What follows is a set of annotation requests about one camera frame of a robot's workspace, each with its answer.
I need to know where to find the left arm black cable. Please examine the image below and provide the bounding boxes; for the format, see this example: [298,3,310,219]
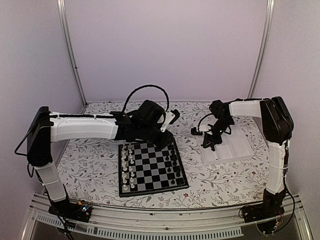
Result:
[122,84,170,113]

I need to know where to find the aluminium front rail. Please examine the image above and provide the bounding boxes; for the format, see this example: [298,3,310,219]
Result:
[20,193,317,240]

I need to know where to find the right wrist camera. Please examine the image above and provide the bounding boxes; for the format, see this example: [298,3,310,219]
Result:
[190,125,211,136]

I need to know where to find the aluminium frame post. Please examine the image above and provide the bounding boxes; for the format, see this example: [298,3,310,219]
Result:
[247,0,275,99]
[56,0,88,107]

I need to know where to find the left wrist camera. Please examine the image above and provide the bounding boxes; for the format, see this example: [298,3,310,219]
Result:
[157,109,180,133]

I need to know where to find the white plastic piece tray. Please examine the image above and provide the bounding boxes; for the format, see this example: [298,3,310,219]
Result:
[196,123,254,166]

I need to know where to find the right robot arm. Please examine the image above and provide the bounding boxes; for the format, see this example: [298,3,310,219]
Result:
[191,96,294,218]

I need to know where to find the left aluminium frame post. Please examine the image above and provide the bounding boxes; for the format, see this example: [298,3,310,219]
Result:
[56,0,88,107]

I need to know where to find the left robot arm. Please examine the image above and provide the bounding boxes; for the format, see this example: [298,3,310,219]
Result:
[22,100,180,217]

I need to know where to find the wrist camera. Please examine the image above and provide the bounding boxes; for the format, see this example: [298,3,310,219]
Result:
[190,125,211,136]
[157,109,180,133]

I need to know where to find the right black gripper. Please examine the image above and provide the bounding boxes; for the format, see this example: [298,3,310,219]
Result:
[204,118,234,148]

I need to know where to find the floral patterned table mat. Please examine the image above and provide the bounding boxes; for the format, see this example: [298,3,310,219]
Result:
[57,102,269,209]

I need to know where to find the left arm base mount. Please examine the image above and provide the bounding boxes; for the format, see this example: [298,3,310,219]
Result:
[48,198,92,223]

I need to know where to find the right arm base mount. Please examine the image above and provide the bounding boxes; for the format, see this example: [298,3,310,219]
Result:
[238,203,285,235]

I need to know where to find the black and grey chessboard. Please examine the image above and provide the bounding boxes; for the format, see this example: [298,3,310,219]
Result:
[118,141,189,198]

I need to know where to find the right aluminium frame post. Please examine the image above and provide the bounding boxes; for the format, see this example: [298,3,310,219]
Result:
[247,0,275,99]

